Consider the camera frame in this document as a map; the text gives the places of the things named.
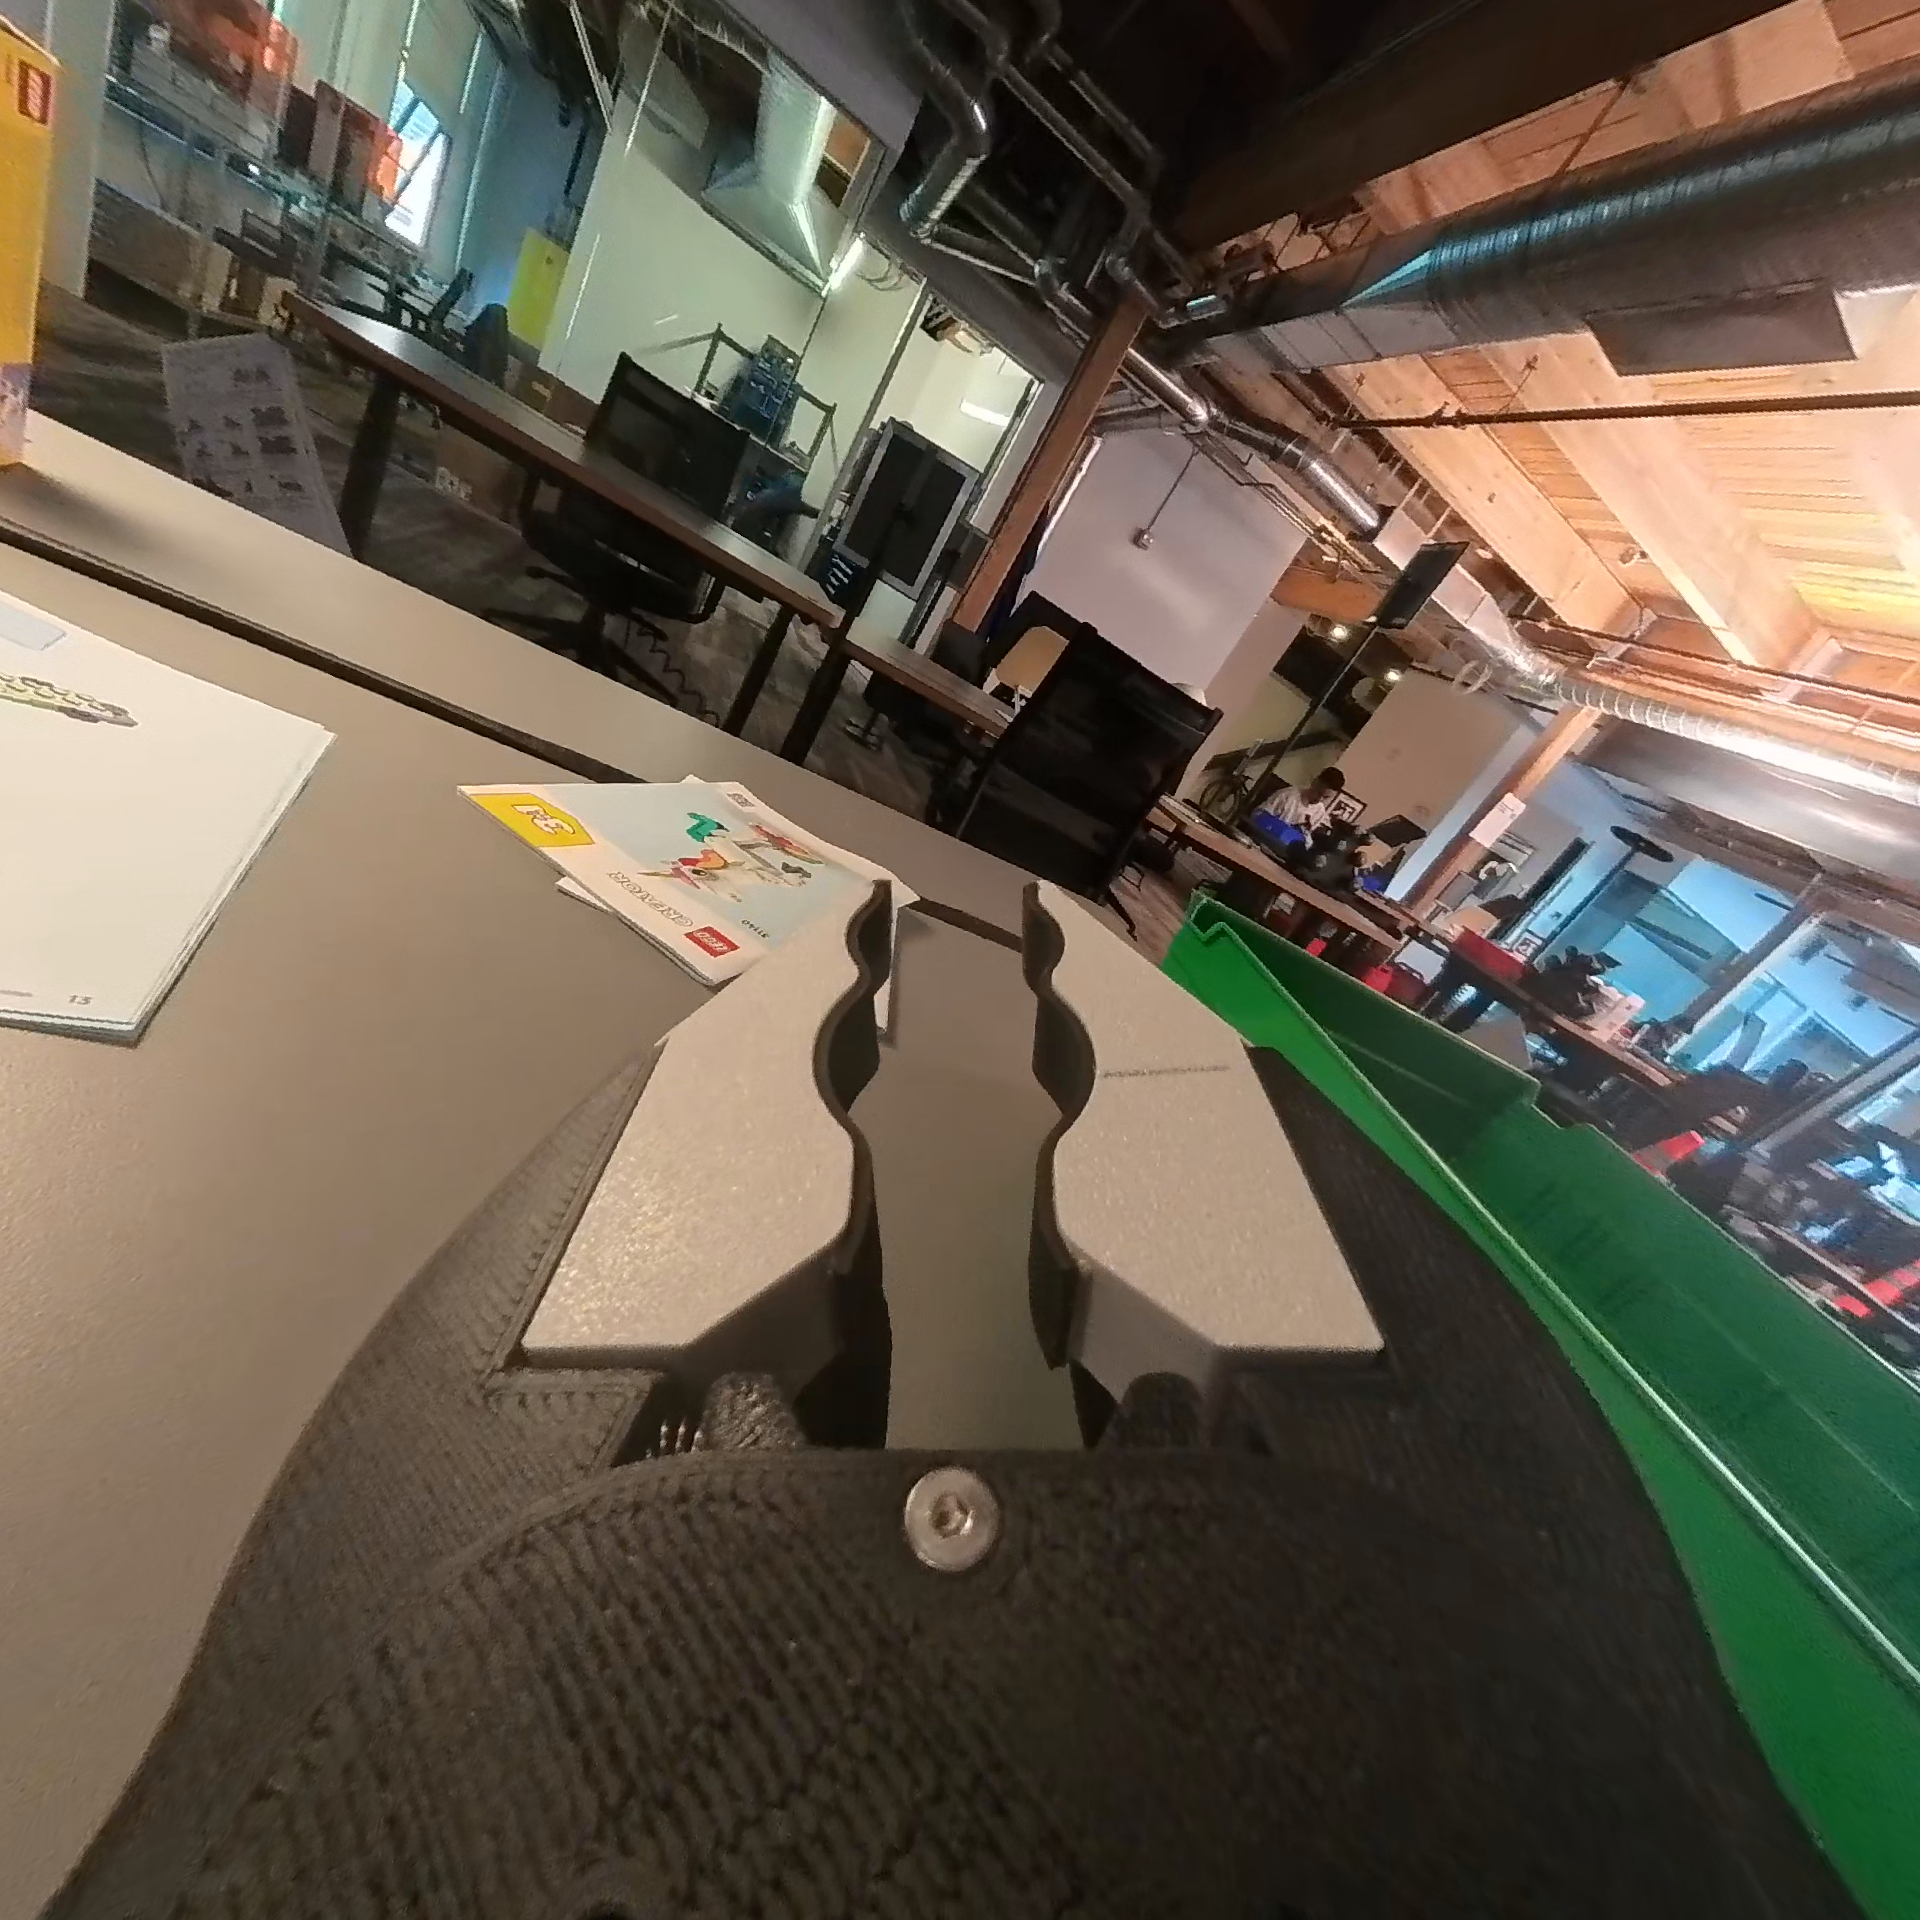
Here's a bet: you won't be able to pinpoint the green plastic bin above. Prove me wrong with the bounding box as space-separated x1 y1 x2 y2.
1160 892 1920 1920

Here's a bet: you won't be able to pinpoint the black mesh chair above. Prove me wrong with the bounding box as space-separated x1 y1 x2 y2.
950 591 1226 909

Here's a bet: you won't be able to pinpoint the open white instruction booklet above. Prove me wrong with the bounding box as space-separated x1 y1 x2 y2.
0 589 336 1045

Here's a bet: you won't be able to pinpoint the wooden workbench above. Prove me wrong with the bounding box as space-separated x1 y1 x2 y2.
1155 802 1920 1172

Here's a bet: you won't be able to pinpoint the small yellow-cornered instruction booklet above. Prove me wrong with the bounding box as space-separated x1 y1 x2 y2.
458 774 920 987

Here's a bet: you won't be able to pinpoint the black office chair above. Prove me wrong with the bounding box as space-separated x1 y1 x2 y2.
517 351 818 669

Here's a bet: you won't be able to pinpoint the large spiral metal duct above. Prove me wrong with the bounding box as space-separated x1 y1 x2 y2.
1339 70 1920 324

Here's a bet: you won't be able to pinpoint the stack of blue crates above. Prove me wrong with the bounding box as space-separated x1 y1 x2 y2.
702 334 836 470

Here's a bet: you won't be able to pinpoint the yellow cabinet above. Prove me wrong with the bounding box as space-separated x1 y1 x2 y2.
507 223 581 358

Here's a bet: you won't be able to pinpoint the yellow cardboard box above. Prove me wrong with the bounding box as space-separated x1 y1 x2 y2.
0 31 64 470

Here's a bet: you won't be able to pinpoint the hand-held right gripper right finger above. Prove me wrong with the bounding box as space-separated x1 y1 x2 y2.
1024 883 1384 1373

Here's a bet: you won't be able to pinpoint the printed instruction sheet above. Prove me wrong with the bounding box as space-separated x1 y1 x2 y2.
162 334 349 553

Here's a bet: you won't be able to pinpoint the short silver metal duct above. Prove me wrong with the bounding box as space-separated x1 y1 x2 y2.
1092 357 1384 540

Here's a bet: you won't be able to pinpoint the black ceiling pipes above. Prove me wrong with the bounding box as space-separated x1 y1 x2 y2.
891 0 1210 324

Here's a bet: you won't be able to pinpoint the wooden support post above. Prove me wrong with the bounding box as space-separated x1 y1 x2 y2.
949 293 1155 636

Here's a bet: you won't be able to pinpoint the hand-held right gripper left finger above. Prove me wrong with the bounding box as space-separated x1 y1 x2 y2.
517 883 899 1373

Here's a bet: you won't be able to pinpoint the long thin metal duct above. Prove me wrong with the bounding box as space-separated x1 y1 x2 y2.
1477 609 1920 798

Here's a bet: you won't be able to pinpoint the black screen on stand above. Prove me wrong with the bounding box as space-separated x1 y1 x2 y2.
814 415 989 606

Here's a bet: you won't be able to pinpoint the long dark table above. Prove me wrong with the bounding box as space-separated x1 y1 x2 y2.
282 289 847 767

